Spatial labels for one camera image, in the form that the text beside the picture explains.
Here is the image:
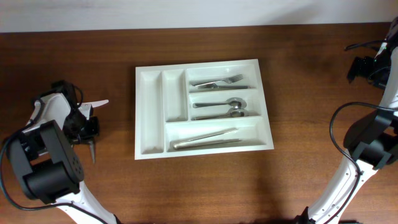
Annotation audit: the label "white plastic cutlery tray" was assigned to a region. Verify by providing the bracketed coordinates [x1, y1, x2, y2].
[135, 59, 274, 160]

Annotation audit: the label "white plastic knife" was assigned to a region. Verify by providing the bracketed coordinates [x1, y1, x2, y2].
[90, 100, 109, 108]

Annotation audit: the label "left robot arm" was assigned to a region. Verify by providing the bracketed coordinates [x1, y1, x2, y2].
[1, 80, 120, 223]

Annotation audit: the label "small metal teaspoon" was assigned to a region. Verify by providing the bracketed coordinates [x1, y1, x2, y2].
[88, 140, 96, 163]

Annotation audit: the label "long metal fork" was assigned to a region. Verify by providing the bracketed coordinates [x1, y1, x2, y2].
[198, 83, 250, 90]

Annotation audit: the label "metal tablespoon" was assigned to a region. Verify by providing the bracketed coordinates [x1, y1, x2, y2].
[193, 108, 249, 121]
[192, 98, 247, 109]

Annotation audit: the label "short metal fork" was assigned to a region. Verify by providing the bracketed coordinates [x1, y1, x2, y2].
[188, 73, 244, 88]

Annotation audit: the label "metal serving tongs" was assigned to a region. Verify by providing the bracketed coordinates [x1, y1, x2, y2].
[170, 128, 241, 151]

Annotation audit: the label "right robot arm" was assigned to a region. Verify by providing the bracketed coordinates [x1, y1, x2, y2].
[294, 19, 397, 223]

